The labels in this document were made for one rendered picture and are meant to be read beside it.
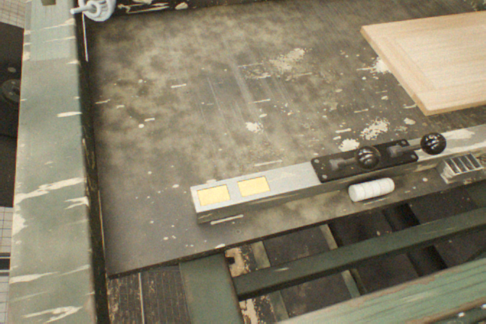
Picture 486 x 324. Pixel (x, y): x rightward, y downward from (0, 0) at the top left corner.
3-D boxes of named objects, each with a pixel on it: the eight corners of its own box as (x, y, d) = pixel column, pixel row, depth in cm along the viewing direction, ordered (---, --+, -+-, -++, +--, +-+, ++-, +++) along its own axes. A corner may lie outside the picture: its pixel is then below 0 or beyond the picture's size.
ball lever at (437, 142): (402, 160, 73) (455, 151, 60) (385, 164, 72) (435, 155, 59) (397, 141, 73) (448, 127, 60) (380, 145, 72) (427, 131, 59)
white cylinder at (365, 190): (353, 205, 69) (391, 195, 71) (359, 196, 67) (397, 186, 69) (346, 191, 71) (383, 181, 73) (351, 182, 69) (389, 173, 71)
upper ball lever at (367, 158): (346, 173, 70) (388, 166, 57) (327, 178, 69) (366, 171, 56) (340, 152, 70) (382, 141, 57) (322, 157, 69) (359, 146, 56)
